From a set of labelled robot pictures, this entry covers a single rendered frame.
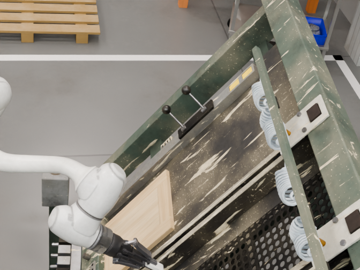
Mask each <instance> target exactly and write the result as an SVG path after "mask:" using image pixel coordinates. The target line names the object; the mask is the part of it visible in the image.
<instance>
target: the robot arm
mask: <svg viewBox="0 0 360 270"><path fill-rule="evenodd" d="M11 98H12V90H11V87H10V85H9V83H8V82H7V81H6V80H5V79H4V78H2V77H0V117H1V115H2V113H3V112H4V110H5V108H6V107H7V106H8V105H9V103H10V101H11ZM0 171H2V172H6V173H58V174H63V175H66V176H67V177H69V178H70V179H71V180H72V181H73V182H74V185H75V191H76V193H77V194H78V197H79V198H78V200H77V201H76V202H75V203H74V204H72V205H71V206H68V205H60V206H56V207H55V208H54V209H53V210H52V212H51V214H50V216H49V219H48V226H49V228H50V230H51V231H52V232H53V233H54V234H55V235H57V236H58V237H60V238H61V239H63V240H65V241H66V242H68V243H71V244H73V245H76V246H82V247H85V248H87V249H89V250H91V251H94V252H96V253H98V254H102V253H103V254H105V255H107V256H109V257H112V263H113V264H120V265H124V266H128V267H132V268H136V269H140V268H141V267H146V268H148V269H153V270H164V269H163V264H161V263H159V262H158V261H157V260H155V259H153V258H152V253H151V251H150V250H148V249H147V248H145V247H144V246H143V245H142V244H141V243H139V242H138V240H137V238H134V239H133V240H132V241H128V240H124V239H122V238H121V236H119V235H117V234H115V233H113V231H112V230H111V229H110V228H108V227H106V226H104V225H102V224H101V221H102V219H103V218H104V217H105V216H106V215H107V214H108V213H109V212H110V211H111V209H112V208H113V207H114V205H115V204H116V203H117V201H118V199H119V198H120V196H121V194H122V193H123V190H124V188H125V185H126V174H125V172H124V170H123V169H122V168H121V167H120V166H119V165H117V164H115V163H105V164H103V165H102V166H101V167H99V168H98V167H96V166H94V167H87V166H85V165H83V164H81V163H79V162H77V161H75V160H73V159H69V158H66V157H61V156H43V155H16V154H9V153H5V152H2V151H0ZM134 247H135V248H134Z"/></svg>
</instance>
